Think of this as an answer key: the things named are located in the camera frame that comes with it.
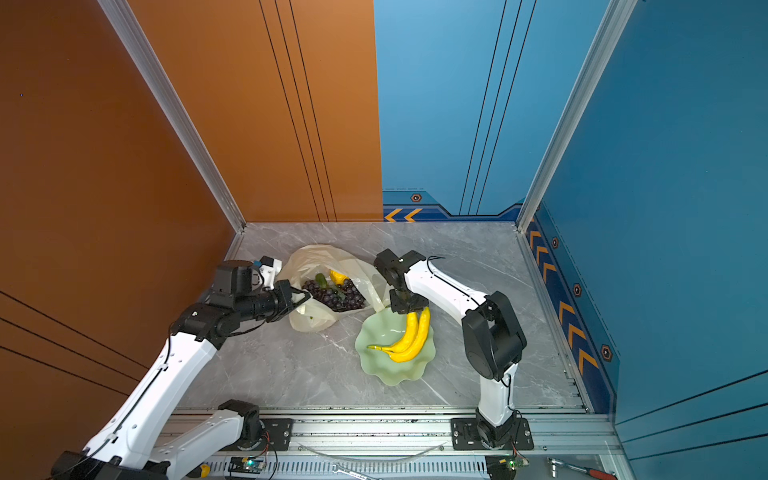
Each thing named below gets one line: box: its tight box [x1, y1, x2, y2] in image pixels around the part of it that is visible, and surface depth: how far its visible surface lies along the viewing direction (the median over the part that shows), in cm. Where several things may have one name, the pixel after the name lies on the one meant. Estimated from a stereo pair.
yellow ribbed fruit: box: [329, 270, 349, 285], surface depth 100 cm
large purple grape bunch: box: [314, 278, 366, 312], surface depth 96 cm
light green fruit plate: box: [355, 308, 436, 386], surface depth 87 cm
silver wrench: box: [332, 464, 383, 480], surface depth 70 cm
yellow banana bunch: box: [367, 307, 431, 363], surface depth 85 cm
